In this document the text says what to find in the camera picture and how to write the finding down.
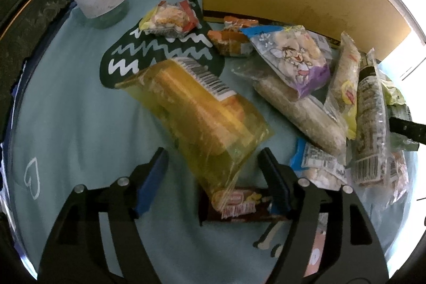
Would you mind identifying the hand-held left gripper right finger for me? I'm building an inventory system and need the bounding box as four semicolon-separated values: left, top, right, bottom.
257;147;391;284

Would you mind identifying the clear rice bar packet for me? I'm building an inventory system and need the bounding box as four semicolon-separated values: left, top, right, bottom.
233;66;348;156

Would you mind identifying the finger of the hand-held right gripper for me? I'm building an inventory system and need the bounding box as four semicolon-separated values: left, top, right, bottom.
389;117;426;145

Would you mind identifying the clear stick packet yellow label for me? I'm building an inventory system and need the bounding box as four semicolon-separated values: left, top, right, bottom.
324;32;362;140

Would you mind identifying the dark seaweed roll packet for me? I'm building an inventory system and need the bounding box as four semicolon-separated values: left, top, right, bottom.
349;49;390;186

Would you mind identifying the yellow clear cracker packet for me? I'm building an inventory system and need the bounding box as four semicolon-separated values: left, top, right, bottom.
115;57;275;201

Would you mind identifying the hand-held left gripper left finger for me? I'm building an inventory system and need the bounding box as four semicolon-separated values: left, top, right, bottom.
37;147;169;284

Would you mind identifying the teal printed cloth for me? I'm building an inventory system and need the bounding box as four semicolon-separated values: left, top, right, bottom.
7;0;420;284

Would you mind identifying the red yellow cracker packet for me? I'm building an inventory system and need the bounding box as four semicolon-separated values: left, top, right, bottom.
139;0;200;38

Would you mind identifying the blue cookie packet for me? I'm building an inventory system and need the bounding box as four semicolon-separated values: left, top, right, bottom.
289;138;348;190

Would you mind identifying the purple popcorn packet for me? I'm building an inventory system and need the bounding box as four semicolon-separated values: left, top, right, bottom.
241;25;331;99

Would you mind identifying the brown chocolate packet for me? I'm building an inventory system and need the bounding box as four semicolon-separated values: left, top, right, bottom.
198;186;290;226

